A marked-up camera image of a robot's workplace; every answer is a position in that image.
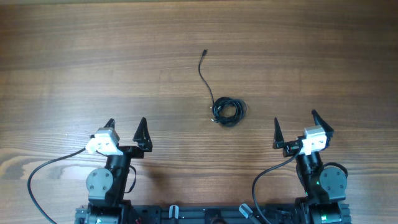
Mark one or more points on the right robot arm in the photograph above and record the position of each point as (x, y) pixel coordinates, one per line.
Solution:
(324, 183)

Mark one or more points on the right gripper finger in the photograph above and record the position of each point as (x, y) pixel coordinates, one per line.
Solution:
(329, 131)
(278, 141)

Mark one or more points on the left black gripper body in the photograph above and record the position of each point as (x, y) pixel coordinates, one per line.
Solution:
(132, 152)

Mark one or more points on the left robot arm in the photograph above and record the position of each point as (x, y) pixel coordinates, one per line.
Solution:
(107, 186)

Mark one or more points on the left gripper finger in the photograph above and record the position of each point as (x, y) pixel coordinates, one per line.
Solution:
(142, 137)
(110, 124)

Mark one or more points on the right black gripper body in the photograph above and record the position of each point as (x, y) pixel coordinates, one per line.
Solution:
(292, 147)

